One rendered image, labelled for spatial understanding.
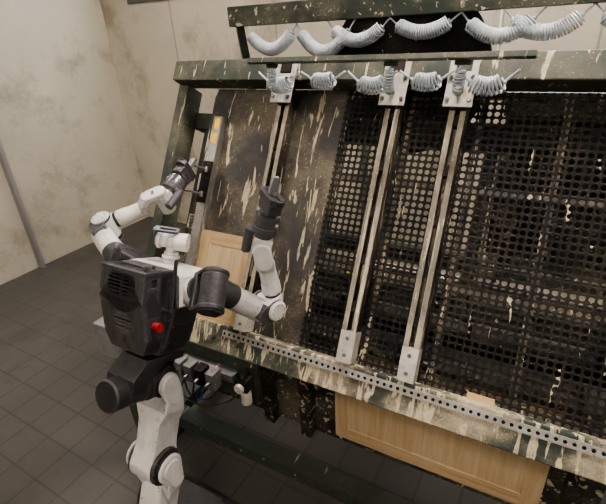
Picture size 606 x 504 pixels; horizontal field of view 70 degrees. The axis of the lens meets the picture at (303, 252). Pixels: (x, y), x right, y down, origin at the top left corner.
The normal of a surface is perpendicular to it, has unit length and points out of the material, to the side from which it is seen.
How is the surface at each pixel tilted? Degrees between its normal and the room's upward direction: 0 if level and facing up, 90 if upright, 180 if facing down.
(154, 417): 64
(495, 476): 90
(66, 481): 0
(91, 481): 0
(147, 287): 90
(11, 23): 90
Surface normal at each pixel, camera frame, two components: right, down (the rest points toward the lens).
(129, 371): -0.22, -0.67
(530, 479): -0.47, 0.42
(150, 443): -0.44, 0.00
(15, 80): 0.87, 0.18
